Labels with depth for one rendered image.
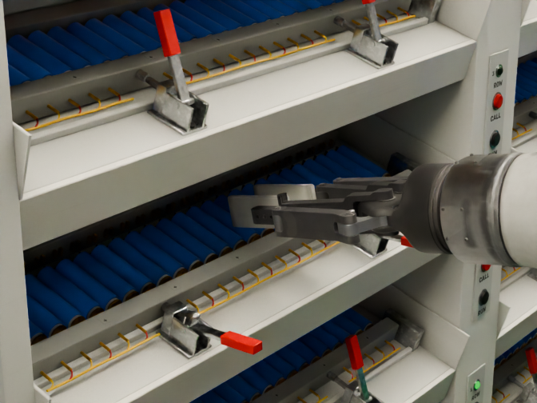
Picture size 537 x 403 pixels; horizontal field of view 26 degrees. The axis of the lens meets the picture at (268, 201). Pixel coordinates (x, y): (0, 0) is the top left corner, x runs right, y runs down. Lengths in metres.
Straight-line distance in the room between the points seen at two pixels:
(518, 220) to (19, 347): 0.37
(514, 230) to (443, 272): 0.45
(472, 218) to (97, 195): 0.29
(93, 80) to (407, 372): 0.59
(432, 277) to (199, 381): 0.43
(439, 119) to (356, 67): 0.22
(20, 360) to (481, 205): 0.36
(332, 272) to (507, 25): 0.35
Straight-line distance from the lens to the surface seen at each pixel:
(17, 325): 0.81
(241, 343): 0.93
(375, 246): 1.16
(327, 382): 1.28
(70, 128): 0.86
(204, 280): 1.02
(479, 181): 0.91
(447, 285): 1.34
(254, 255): 1.07
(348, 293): 1.14
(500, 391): 1.67
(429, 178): 0.95
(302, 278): 1.10
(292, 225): 1.00
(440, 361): 1.38
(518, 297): 1.54
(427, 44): 1.19
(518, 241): 0.90
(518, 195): 0.89
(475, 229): 0.91
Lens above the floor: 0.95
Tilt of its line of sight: 21 degrees down
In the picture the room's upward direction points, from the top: straight up
